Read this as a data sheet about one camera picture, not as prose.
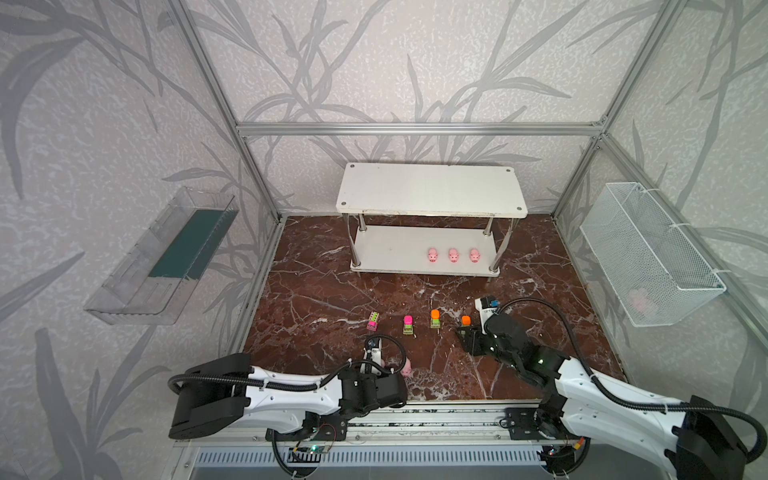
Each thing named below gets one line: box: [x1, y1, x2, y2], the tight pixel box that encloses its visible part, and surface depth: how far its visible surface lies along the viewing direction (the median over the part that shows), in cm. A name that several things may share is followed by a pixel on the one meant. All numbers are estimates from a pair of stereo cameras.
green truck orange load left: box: [430, 309, 441, 329], surface depth 92 cm
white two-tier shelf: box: [336, 163, 528, 277], surface depth 98 cm
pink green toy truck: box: [366, 311, 379, 332], surface depth 91 cm
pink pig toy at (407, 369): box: [400, 356, 412, 377], surface depth 83 cm
